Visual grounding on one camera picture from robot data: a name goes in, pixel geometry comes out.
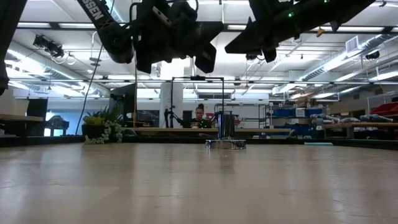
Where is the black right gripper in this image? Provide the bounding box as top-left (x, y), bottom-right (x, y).
top-left (224, 0), bottom-right (312, 63)

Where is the black hanging cable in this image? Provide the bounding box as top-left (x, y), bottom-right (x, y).
top-left (75, 45), bottom-right (104, 136)

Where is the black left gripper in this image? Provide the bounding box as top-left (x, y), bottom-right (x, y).
top-left (130, 0), bottom-right (224, 75)

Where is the black computer monitor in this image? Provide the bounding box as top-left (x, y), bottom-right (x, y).
top-left (108, 82), bottom-right (137, 125)

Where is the potted green plant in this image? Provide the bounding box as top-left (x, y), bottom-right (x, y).
top-left (81, 105), bottom-right (124, 146)

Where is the white square pillar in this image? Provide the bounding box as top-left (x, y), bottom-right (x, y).
top-left (159, 62), bottom-right (184, 128)

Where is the person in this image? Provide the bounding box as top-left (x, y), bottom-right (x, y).
top-left (189, 103), bottom-right (213, 129)

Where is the black aluminium frame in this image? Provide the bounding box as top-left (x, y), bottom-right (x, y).
top-left (0, 135), bottom-right (398, 151)

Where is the chrome lamp socket base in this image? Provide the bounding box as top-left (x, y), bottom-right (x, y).
top-left (205, 113), bottom-right (247, 150)

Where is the white air vent grille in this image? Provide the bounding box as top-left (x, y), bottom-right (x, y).
top-left (345, 35), bottom-right (360, 54)

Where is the shelf with blue bins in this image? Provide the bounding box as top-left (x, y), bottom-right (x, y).
top-left (259, 104), bottom-right (324, 139)

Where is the wooden bench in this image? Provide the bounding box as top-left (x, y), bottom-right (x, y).
top-left (0, 113), bottom-right (44, 138)

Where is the long wooden workbench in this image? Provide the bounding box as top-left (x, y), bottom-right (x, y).
top-left (322, 121), bottom-right (398, 139)

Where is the silver ventilation duct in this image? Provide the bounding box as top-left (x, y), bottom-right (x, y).
top-left (300, 32), bottom-right (396, 82)

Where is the black camera on mount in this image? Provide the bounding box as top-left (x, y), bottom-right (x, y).
top-left (245, 52), bottom-right (266, 62)
top-left (32, 34), bottom-right (65, 60)

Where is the black cabinet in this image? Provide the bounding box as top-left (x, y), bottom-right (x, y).
top-left (26, 98), bottom-right (49, 137)

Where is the grey wrapped bundle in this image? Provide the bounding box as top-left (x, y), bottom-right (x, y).
top-left (359, 113), bottom-right (394, 123)
top-left (310, 113), bottom-right (341, 126)

